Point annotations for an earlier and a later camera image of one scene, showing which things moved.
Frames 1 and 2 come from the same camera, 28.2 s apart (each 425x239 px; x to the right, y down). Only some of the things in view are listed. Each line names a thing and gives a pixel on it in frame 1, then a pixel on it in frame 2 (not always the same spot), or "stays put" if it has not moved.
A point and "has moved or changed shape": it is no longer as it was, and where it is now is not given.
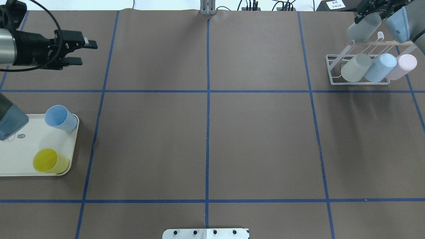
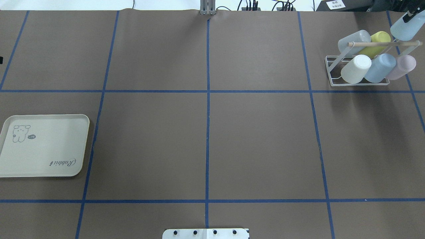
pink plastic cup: x=405 y=63 stays put
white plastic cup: x=354 y=70 stays put
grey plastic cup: x=362 y=30 → x=363 y=36
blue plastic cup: x=58 y=116 has moved or changed shape
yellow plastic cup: x=46 y=160 → x=379 y=37
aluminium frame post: x=207 y=7 stays put
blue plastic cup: x=381 y=67 stays put
